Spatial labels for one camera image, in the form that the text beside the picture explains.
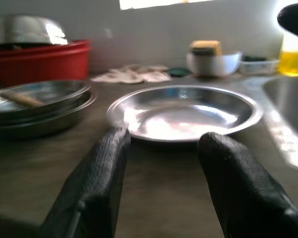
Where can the upturned stainless steel bowl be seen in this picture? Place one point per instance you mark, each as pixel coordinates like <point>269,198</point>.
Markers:
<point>27,29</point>

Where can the small clear plastic container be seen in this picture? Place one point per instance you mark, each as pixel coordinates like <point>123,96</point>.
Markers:
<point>259,65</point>

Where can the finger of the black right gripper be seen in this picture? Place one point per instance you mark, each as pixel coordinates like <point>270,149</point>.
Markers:
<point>296,17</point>

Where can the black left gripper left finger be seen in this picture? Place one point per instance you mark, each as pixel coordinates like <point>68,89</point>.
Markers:
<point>96,178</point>

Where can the crumpled white cloth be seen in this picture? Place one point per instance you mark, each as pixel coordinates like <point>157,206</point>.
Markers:
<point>134,74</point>

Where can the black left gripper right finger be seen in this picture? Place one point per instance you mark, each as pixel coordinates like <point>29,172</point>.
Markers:
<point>238,188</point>

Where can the red plastic basin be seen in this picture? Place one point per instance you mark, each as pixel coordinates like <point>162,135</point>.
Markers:
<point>39,62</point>

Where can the wooden chopstick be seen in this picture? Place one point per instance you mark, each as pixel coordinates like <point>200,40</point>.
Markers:
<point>22,98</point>

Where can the yellow green sponge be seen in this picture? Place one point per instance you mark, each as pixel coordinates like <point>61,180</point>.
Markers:
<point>206,47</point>

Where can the double stainless steel sink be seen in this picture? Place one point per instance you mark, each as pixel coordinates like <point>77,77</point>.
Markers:
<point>288,111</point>

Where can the white ceramic bowl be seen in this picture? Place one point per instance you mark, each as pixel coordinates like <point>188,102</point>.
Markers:
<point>213,64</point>

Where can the white framed window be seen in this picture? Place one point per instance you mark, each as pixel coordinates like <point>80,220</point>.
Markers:
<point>151,3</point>

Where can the yellow dish soap bottle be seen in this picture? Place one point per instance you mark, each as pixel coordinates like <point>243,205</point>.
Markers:
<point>291,60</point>

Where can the dark green scrubber pad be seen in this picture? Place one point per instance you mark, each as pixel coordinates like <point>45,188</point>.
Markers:
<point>178,72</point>

